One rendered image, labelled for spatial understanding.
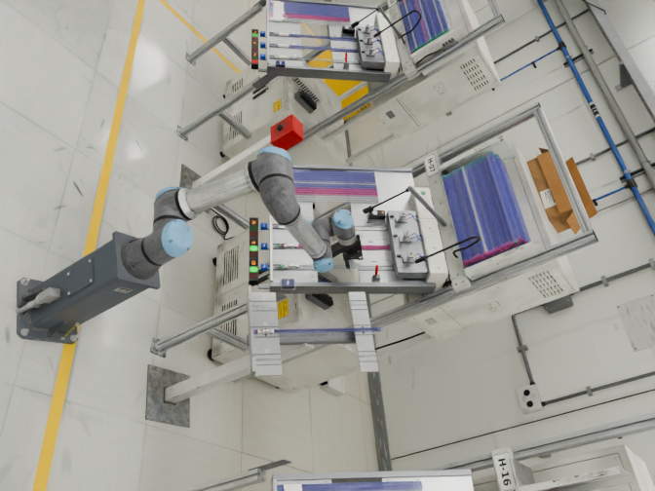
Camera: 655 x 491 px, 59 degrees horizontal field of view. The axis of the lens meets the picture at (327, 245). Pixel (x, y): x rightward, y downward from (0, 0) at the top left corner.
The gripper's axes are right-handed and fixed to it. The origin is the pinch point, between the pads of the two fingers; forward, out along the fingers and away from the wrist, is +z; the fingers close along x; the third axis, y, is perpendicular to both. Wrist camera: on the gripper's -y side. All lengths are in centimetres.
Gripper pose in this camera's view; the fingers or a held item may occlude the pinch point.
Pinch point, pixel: (348, 266)
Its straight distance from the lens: 251.9
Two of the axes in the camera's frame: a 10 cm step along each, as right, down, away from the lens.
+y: 9.9, -1.5, -0.8
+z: 1.5, 5.7, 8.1
